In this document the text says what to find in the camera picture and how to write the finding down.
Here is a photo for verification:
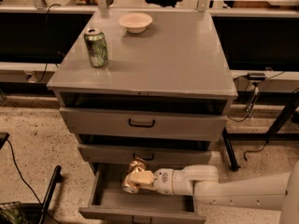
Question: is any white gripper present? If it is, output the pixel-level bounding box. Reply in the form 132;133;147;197
129;168;174;195

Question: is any orange soda can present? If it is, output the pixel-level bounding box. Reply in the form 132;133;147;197
121;158;146;194

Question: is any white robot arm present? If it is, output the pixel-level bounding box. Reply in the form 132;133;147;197
122;160;299;224

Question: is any grey bottom drawer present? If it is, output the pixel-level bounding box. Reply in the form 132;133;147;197
79;164;206;224

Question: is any grey drawer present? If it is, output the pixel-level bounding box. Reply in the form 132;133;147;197
78;144;211;167
79;164;206;224
60;107;226;141

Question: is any grey middle drawer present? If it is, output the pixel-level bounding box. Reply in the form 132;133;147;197
78;144;211;167

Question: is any grey top drawer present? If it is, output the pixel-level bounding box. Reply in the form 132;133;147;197
60;107;226;141

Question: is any grey drawer cabinet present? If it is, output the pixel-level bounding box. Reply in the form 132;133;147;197
48;10;237;151

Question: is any green soda can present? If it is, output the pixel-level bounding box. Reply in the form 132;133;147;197
83;28;107;67

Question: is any black stand leg left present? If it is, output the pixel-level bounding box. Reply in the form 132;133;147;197
36;165;62;224

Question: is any black power adapter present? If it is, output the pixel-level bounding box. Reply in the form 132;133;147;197
246;73;266;80

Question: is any white paper bowl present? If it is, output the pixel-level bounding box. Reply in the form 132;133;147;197
119;12;152;34

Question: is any black table leg right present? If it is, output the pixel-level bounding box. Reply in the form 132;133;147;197
222;90;299;171

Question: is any black floor cable left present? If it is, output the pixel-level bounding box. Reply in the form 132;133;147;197
5;138;43;205

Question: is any black wire basket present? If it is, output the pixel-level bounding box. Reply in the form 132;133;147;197
0;202;29;224

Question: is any black wall cable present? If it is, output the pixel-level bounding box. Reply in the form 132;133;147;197
36;3;65;83

